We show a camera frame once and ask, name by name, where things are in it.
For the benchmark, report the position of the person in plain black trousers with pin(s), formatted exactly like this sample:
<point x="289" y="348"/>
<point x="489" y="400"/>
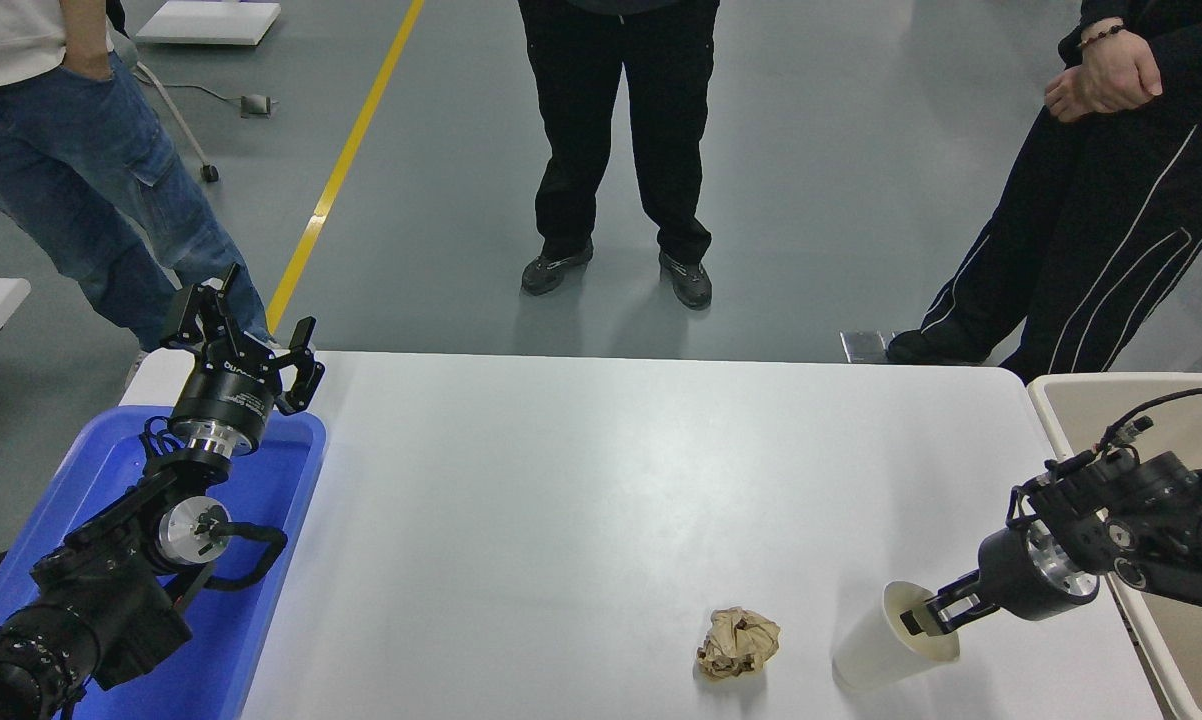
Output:
<point x="601" y="100"/>

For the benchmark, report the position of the person's bare hand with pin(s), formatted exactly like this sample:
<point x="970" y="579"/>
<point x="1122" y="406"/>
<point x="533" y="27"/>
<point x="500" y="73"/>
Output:
<point x="1063" y="98"/>

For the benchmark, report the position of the person's forearm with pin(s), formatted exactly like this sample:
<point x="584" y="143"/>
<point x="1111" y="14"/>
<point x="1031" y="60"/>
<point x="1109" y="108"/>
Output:
<point x="83" y="35"/>

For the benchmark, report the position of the person's hand with bracelet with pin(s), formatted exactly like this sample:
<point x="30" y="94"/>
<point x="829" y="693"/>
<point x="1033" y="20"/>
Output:
<point x="1121" y="70"/>

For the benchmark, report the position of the grey floor pedal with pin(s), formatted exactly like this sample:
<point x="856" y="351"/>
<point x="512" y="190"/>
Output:
<point x="255" y="104"/>

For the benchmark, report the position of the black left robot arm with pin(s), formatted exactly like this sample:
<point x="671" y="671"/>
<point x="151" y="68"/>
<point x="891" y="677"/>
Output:
<point x="101" y="600"/>

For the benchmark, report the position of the crumpled tan paper ball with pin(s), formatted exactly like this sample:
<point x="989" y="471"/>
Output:
<point x="739" y="645"/>

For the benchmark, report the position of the blue plastic tray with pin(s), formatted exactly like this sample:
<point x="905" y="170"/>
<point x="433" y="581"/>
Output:
<point x="261" y="520"/>

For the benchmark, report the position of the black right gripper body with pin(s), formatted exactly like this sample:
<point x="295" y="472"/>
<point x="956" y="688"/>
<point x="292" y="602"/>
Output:
<point x="1011" y="580"/>

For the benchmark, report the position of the metal floor plate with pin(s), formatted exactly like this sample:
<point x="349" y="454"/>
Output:
<point x="866" y="347"/>

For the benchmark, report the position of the white paper cup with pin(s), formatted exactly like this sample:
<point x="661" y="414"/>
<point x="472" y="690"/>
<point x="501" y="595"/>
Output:
<point x="876" y="650"/>

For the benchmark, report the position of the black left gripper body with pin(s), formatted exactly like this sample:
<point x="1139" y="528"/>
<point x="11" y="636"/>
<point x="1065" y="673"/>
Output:
<point x="223" y="400"/>

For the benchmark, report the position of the person in jeans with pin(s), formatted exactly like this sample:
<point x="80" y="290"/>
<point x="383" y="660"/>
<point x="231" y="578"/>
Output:
<point x="81" y="170"/>

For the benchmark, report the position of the white flat platform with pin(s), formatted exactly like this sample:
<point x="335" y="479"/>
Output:
<point x="211" y="20"/>

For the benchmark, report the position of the large pale bin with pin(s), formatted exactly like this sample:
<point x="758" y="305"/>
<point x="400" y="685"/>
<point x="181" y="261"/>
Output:
<point x="1071" y="420"/>

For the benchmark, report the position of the person in striped black trousers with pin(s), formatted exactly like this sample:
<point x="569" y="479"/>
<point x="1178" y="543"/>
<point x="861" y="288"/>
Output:
<point x="1111" y="230"/>

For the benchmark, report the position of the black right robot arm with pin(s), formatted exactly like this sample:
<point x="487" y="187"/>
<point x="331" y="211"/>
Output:
<point x="1161" y="500"/>

